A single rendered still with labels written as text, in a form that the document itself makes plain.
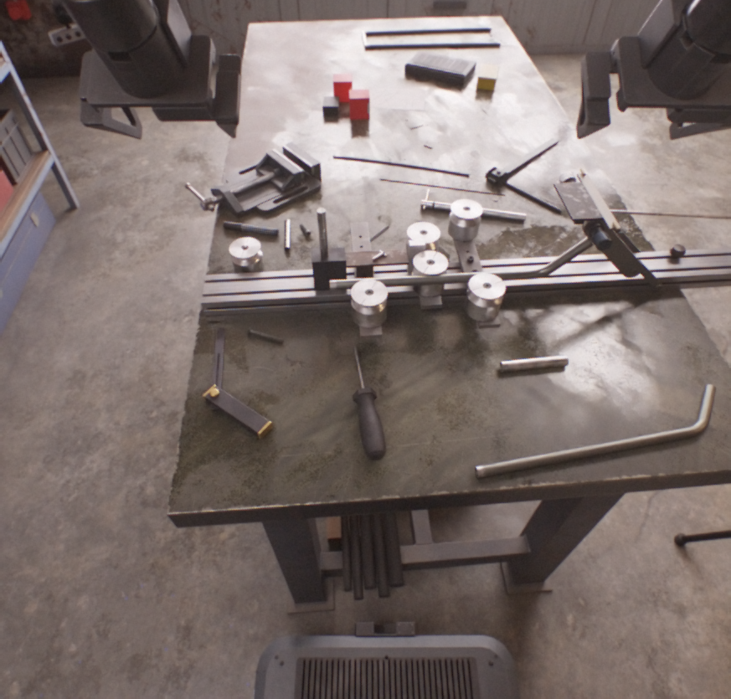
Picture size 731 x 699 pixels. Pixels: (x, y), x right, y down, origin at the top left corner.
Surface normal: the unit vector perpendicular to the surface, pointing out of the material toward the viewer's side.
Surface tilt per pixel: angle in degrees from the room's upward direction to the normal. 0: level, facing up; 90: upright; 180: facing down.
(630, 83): 30
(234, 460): 0
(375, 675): 0
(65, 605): 0
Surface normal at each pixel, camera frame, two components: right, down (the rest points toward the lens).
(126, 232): 0.00, -0.65
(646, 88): 0.00, -0.18
